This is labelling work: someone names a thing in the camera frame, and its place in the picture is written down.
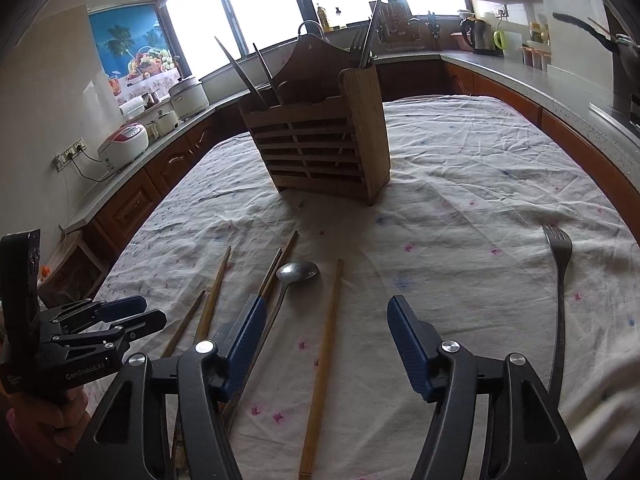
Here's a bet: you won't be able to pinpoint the tropical fruit poster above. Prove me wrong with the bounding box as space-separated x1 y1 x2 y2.
89 3 180 105

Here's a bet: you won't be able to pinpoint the lower wooden cabinets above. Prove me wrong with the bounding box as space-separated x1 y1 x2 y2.
63 51 639 266

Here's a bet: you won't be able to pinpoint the left hand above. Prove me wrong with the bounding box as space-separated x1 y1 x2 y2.
9 387 90 465

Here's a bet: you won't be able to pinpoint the dark metal chopstick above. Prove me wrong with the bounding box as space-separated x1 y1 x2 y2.
215 38 268 110

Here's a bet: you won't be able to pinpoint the wooden chopstick pair left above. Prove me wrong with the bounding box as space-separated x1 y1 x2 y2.
194 246 231 344

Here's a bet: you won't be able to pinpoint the wooden knife rack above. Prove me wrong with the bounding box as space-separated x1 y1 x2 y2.
376 0 424 52

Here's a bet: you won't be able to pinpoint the wall power socket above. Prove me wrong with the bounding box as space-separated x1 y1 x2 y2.
53 138 87 172

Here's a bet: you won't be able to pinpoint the white red rice cooker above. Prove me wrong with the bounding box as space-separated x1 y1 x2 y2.
98 122 149 171

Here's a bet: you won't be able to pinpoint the small white pot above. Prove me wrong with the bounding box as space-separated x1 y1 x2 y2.
154 110 179 136

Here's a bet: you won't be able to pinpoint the black wok pan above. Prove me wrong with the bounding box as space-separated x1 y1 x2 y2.
551 12 639 115

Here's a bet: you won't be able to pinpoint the steel electric kettle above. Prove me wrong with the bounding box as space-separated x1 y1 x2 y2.
460 18 502 56

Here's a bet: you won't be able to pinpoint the wooden chopstick by spoon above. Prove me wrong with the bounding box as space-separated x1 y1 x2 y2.
258 230 298 304

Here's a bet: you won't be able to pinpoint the chrome faucet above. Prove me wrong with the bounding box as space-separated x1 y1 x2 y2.
297 20 326 40

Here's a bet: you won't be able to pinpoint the spice jar rack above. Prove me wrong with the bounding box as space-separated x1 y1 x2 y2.
521 22 551 72

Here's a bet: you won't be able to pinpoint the green handled plastic jug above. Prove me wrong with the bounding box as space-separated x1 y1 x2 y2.
494 30 523 63

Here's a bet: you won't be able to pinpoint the white dotted tablecloth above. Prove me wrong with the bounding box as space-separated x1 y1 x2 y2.
99 96 639 479

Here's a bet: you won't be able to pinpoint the yellow oil bottle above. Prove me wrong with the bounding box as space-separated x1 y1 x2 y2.
317 4 332 32

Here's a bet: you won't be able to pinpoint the steel spoon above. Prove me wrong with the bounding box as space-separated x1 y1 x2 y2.
221 261 319 432

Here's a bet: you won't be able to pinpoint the wooden utensil holder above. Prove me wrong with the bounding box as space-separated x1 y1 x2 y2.
239 35 390 205

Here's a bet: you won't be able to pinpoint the white cylindrical cooker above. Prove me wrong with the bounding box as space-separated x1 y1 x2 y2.
169 76 209 119

